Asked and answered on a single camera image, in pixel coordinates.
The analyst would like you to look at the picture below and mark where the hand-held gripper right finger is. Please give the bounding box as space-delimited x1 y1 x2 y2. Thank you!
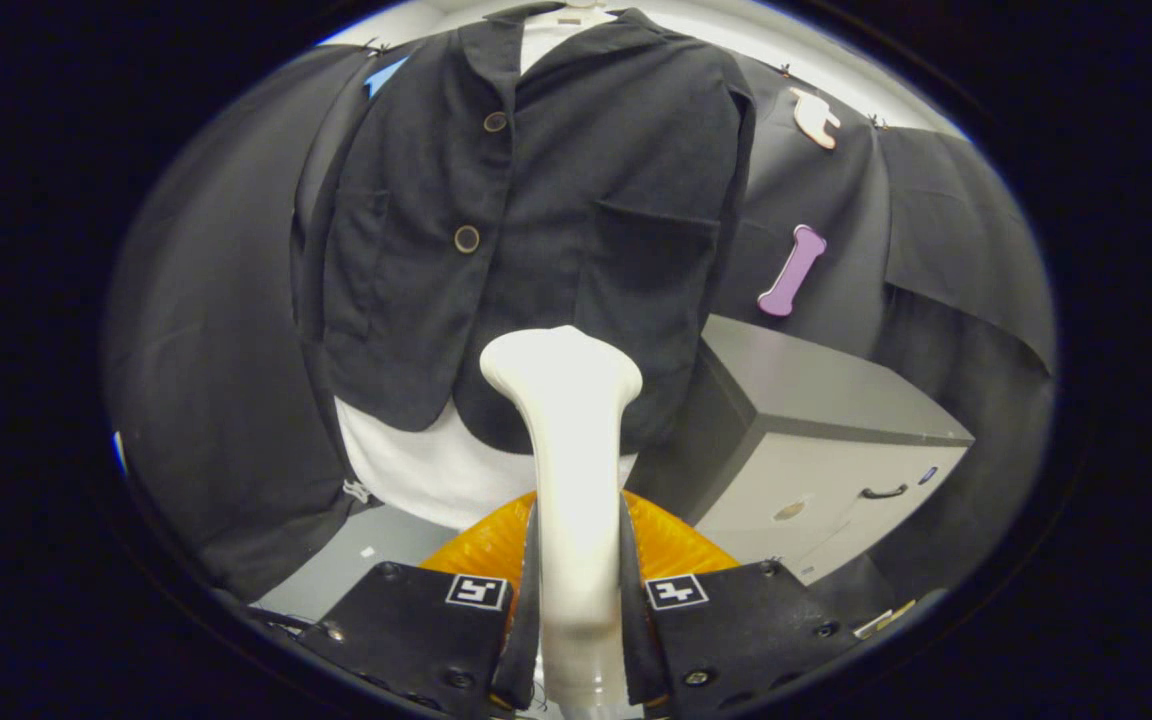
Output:
620 490 862 719

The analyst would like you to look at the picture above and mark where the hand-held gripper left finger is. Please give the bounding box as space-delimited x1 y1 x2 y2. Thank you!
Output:
298 490 544 716

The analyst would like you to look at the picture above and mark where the white garment steamer head with hose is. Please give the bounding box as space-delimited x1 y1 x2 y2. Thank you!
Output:
479 326 644 720

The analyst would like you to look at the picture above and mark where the black blazer jacket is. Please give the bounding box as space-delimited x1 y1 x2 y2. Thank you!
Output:
289 3 757 456

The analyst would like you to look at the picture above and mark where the beige cabinet with grey top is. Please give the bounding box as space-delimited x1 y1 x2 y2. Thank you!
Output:
626 315 975 586

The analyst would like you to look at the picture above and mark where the black backdrop cloth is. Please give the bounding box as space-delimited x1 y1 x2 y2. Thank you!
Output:
104 45 1057 601

